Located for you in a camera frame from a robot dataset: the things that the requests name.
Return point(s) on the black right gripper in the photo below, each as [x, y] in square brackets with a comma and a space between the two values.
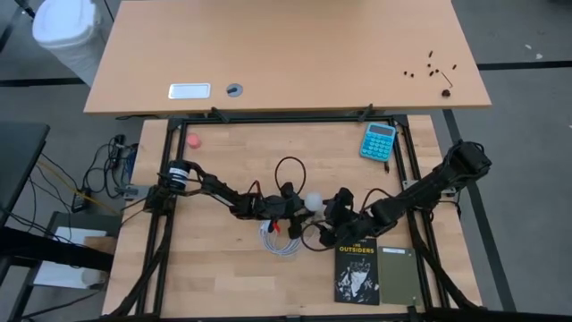
[355, 223]

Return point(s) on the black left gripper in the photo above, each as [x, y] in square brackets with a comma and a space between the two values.
[279, 208]

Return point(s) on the white lightbulb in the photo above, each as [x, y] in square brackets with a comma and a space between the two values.
[313, 201]

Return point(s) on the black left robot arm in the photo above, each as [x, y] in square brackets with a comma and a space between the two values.
[214, 185]

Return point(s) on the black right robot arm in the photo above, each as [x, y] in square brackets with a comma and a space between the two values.
[424, 190]

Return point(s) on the black Outsiders paperback book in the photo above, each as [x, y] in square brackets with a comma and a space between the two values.
[356, 273]

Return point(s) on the teal calculator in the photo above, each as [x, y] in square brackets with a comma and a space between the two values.
[378, 142]

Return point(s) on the olive green notebook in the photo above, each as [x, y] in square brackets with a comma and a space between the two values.
[400, 277]

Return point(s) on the small pink cup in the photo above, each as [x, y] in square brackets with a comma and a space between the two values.
[193, 141]

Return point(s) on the light wooden desk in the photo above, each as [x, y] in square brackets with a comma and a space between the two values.
[286, 44]

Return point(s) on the black allen key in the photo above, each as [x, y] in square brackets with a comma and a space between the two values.
[447, 79]

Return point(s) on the black power plug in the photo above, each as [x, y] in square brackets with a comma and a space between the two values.
[120, 143]

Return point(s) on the black power adapter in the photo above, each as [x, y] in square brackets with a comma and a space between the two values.
[81, 203]

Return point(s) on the white board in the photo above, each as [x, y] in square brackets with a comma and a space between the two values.
[58, 277]

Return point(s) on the black metal beam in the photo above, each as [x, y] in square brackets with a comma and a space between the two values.
[44, 250]

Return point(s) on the black side table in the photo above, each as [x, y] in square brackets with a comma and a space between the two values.
[22, 156]

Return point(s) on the white trash bin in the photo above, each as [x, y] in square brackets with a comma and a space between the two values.
[67, 27]

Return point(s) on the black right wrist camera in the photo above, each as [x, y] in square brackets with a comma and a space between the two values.
[344, 197]

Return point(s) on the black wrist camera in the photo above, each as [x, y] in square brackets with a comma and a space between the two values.
[288, 189]
[344, 197]

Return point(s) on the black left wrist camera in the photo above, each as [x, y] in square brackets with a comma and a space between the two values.
[288, 189]

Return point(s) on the black aluminium table frame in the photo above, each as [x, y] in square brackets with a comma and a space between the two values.
[286, 120]

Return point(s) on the black frame clamp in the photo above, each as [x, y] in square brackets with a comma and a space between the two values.
[219, 115]
[365, 112]

